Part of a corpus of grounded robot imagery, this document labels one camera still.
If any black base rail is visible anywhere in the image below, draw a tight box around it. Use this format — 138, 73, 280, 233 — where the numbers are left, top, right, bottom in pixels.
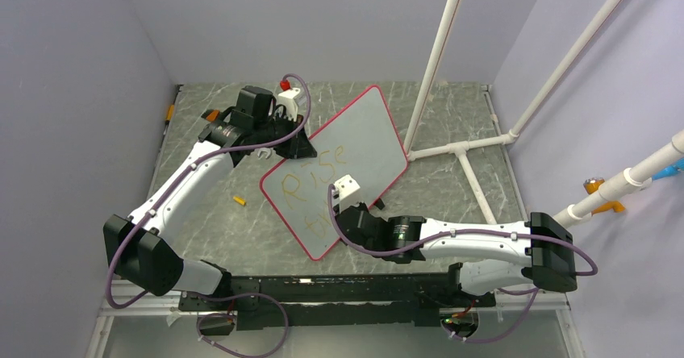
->
179, 273, 496, 331

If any orange black small object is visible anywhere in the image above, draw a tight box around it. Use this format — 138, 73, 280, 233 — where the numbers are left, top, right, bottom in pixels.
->
201, 110, 220, 122

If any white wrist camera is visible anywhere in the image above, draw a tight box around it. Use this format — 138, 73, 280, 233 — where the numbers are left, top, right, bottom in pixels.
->
332, 174, 363, 214
276, 79, 303, 120

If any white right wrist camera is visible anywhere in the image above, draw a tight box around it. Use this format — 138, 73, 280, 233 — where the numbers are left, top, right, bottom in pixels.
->
332, 174, 363, 214

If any orange clamp on wall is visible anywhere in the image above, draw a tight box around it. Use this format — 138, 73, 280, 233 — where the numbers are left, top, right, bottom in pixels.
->
583, 177, 628, 215

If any pink framed whiteboard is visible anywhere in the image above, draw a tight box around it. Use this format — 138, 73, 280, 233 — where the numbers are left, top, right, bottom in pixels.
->
260, 85, 408, 261

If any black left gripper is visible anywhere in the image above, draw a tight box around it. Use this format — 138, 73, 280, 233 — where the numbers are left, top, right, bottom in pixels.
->
253, 110, 315, 159

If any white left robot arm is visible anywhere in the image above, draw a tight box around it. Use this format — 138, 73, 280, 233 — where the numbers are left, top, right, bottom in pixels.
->
103, 79, 317, 310

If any white pvc pipe frame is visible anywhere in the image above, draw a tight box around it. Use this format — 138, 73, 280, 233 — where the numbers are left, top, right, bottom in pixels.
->
408, 0, 683, 228

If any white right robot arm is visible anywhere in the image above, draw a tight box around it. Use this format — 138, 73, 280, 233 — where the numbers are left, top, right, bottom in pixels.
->
332, 203, 579, 306

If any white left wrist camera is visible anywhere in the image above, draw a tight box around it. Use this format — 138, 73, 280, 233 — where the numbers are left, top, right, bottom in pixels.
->
276, 79, 303, 120

